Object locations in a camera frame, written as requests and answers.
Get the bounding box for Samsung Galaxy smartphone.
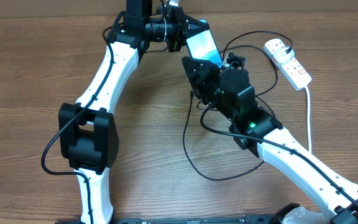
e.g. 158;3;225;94
186;19;223;68

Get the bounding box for black USB charging cable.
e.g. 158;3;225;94
182;30;293;182

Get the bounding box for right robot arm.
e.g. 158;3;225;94
181;57;358;223

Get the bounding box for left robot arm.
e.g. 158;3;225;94
58;1;209;223

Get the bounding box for white charger plug adapter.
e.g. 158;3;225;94
273;47;295;64

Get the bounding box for white power strip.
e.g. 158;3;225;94
264;39;312;91

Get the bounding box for cardboard backdrop panel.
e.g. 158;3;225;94
0;0;358;19

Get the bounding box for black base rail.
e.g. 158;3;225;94
54;214;332;224

